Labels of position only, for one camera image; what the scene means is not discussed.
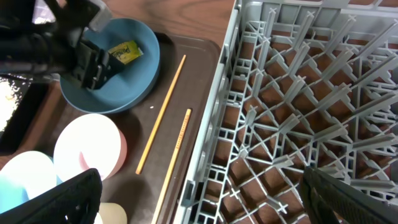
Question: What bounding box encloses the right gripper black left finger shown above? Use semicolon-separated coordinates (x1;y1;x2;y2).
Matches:
1;168;103;224

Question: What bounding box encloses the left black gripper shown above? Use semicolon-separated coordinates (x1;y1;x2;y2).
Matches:
30;1;125;90

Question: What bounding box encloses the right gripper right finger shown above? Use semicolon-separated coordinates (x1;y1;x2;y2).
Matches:
299;166;397;224

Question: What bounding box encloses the white cup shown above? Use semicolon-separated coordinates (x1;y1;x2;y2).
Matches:
94;203;127;224

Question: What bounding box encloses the green yellow snack wrapper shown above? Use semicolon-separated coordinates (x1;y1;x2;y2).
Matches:
108;40;144;65

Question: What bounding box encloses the dark blue plate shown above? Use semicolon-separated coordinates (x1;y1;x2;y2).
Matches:
60;18;160;114

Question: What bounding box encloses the light blue bowl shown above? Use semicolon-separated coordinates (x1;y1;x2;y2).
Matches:
1;151;61;213

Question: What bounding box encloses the pink white bowl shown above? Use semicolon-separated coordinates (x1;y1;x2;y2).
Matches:
53;114;127;181

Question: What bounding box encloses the pile of rice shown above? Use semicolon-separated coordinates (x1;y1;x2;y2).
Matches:
0;77;30;133

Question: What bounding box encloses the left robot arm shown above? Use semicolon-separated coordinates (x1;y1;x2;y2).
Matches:
1;0;124;90

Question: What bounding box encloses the black waste tray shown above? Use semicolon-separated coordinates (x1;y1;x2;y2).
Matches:
1;81;49;156

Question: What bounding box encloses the grey dishwasher rack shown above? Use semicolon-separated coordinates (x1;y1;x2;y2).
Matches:
170;0;397;223

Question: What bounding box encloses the brown serving tray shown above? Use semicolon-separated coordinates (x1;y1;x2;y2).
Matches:
0;30;222;224

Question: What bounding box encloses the right wooden chopstick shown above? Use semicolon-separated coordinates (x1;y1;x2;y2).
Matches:
151;108;192;224

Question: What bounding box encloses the wooden chopstick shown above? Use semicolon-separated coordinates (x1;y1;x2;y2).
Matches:
151;108;192;224
136;55;187;175

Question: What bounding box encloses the left wooden chopstick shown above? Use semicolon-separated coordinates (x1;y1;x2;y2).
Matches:
136;55;187;175

